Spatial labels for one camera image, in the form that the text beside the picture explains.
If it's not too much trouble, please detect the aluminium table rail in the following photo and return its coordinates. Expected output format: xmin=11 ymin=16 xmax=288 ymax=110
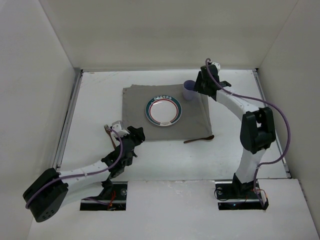
xmin=51 ymin=67 xmax=83 ymax=170
xmin=252 ymin=69 xmax=291 ymax=180

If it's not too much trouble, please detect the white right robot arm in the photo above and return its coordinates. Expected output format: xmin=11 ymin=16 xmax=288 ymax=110
xmin=193 ymin=64 xmax=276 ymax=199

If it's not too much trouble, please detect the brown wooden spoon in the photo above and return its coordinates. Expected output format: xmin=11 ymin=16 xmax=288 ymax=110
xmin=183 ymin=135 xmax=215 ymax=144

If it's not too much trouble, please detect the left aluminium table rail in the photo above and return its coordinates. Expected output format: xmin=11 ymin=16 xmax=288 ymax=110
xmin=51 ymin=67 xmax=83 ymax=170

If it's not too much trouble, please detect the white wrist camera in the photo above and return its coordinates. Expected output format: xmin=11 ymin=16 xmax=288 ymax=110
xmin=111 ymin=120 xmax=129 ymax=138
xmin=212 ymin=62 xmax=221 ymax=72

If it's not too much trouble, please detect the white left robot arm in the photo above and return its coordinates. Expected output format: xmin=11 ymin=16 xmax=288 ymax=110
xmin=22 ymin=126 xmax=146 ymax=223

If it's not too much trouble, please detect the grey cloth placemat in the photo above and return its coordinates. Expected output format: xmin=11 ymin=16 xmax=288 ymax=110
xmin=122 ymin=84 xmax=213 ymax=141

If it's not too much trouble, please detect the right aluminium table rail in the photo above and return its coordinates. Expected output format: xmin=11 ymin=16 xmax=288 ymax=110
xmin=252 ymin=69 xmax=291 ymax=180

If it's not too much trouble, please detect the lavender cup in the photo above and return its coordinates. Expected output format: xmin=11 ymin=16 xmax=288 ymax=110
xmin=182 ymin=80 xmax=196 ymax=101

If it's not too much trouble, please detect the brown wooden fork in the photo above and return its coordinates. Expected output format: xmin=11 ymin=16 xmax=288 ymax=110
xmin=103 ymin=124 xmax=117 ymax=149

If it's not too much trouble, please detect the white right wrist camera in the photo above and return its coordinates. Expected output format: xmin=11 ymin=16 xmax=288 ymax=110
xmin=212 ymin=62 xmax=221 ymax=72

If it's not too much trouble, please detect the green rimmed white plate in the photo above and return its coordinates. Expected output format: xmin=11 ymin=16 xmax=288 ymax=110
xmin=145 ymin=95 xmax=182 ymax=127

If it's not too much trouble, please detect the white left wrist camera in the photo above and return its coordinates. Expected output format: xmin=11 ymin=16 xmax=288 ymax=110
xmin=111 ymin=120 xmax=129 ymax=138

